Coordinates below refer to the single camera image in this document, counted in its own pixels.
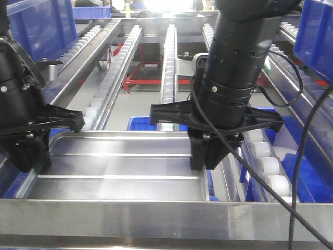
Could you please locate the black cable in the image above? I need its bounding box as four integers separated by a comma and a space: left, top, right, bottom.
188, 51, 333, 250

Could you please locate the blue crate upper left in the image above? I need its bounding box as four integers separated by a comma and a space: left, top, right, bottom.
7, 0, 78, 61

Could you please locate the steel front shelf bar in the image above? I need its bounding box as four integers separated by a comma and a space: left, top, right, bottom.
0, 199, 333, 250

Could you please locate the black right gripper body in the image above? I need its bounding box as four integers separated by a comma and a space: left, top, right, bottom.
150, 100, 284, 146

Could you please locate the silver metal tray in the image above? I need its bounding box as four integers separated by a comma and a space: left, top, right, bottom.
15, 131, 209, 201

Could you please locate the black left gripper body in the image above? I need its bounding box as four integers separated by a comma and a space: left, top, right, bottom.
1, 104, 85, 167

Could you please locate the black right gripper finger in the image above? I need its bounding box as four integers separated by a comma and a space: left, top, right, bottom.
204, 139, 231, 169
189, 136, 208, 171

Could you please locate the steel centre guide rail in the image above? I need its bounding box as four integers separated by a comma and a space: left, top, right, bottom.
43, 19, 122, 108

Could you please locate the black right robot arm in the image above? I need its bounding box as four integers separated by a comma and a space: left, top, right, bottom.
150, 1, 298, 170

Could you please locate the large blue plastic crate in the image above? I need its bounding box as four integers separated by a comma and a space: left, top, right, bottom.
294, 1, 332, 84

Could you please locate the red metal floor frame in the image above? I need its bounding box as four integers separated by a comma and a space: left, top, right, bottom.
108, 43, 196, 94

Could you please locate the blue bin lower centre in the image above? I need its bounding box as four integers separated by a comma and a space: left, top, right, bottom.
127, 116, 157, 131

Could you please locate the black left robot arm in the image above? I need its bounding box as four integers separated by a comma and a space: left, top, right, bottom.
1, 1, 85, 172

